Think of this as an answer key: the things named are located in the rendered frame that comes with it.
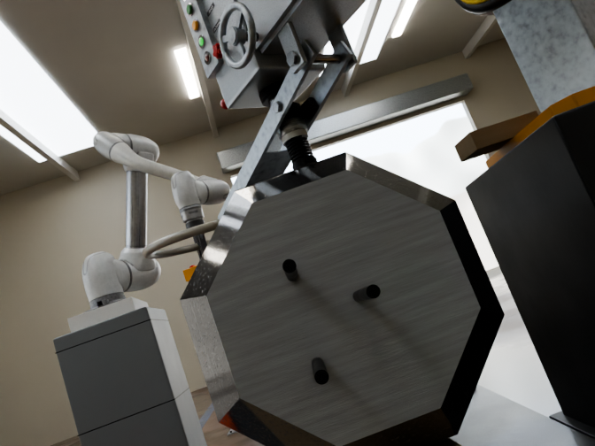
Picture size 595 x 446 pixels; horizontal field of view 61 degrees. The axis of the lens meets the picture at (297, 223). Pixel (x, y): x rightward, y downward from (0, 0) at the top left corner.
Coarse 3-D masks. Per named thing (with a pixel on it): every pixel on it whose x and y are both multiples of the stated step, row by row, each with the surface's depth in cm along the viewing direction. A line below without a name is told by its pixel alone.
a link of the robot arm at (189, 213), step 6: (198, 204) 205; (180, 210) 204; (186, 210) 202; (192, 210) 202; (198, 210) 204; (186, 216) 202; (192, 216) 202; (198, 216) 203; (204, 216) 207; (186, 222) 205
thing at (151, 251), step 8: (208, 224) 160; (216, 224) 160; (184, 232) 160; (192, 232) 159; (200, 232) 160; (160, 240) 163; (168, 240) 161; (176, 240) 160; (208, 240) 205; (144, 248) 171; (152, 248) 165; (160, 248) 164; (176, 248) 198; (184, 248) 200; (192, 248) 202; (144, 256) 174; (152, 256) 182; (160, 256) 189; (168, 256) 194
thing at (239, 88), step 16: (208, 0) 134; (224, 0) 128; (224, 64) 133; (256, 64) 122; (272, 64) 124; (320, 64) 133; (224, 80) 135; (240, 80) 129; (256, 80) 126; (272, 80) 129; (224, 96) 137; (240, 96) 132; (256, 96) 135; (272, 96) 132
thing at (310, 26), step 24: (240, 0) 124; (264, 0) 117; (288, 0) 110; (312, 0) 109; (336, 0) 112; (360, 0) 116; (264, 24) 118; (288, 24) 114; (312, 24) 118; (336, 24) 122; (264, 48) 122; (288, 48) 115
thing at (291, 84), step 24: (312, 48) 113; (336, 48) 122; (288, 72) 121; (336, 72) 123; (288, 96) 122; (312, 96) 132; (264, 120) 132; (312, 120) 134; (264, 144) 134; (264, 168) 143
